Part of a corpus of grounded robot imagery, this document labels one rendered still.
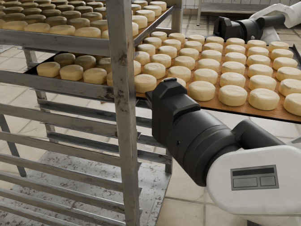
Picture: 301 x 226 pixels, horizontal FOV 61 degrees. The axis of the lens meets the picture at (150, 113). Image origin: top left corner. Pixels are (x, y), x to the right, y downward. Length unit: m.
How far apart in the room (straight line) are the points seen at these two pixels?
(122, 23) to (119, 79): 0.09
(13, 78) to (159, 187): 0.76
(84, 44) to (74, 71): 0.11
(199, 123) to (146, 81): 0.19
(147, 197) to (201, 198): 0.32
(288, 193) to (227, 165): 0.06
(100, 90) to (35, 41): 0.15
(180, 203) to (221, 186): 1.00
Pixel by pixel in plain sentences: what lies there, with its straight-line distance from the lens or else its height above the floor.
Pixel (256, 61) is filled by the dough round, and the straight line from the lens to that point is 0.65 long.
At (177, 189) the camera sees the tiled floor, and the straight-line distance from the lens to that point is 1.33.
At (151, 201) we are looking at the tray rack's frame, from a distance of 1.09.
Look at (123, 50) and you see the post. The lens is 0.41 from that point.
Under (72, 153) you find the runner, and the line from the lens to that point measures 0.65.
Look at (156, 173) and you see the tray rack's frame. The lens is 1.19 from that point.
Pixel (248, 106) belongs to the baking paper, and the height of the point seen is 0.77.
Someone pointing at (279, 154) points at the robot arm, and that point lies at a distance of 0.28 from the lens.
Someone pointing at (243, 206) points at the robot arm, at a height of 0.81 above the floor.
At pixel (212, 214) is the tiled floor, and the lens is 1.27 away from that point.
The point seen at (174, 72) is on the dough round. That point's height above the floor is 0.79.
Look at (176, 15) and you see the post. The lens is 0.84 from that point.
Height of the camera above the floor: 1.02
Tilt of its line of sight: 34 degrees down
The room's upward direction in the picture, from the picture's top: straight up
